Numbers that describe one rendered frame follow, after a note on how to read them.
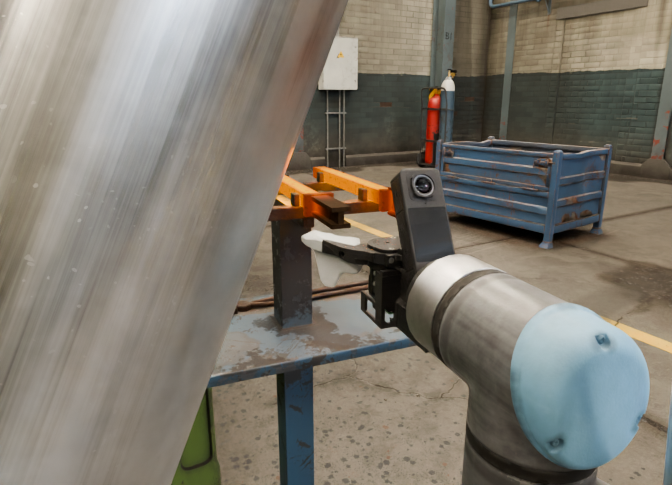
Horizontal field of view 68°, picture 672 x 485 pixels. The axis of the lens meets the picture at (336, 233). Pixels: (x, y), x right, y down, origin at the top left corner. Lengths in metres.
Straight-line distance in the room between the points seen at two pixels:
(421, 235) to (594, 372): 0.21
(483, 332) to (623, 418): 0.09
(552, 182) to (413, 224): 3.48
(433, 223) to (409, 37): 8.47
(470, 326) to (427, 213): 0.15
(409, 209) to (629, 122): 7.96
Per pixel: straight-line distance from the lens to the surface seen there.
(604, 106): 8.62
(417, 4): 9.09
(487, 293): 0.38
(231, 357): 0.88
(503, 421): 0.36
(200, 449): 1.50
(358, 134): 8.34
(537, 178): 4.03
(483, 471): 0.39
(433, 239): 0.48
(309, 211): 0.76
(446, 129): 7.87
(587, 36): 8.90
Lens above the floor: 1.07
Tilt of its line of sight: 15 degrees down
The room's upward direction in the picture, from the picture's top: straight up
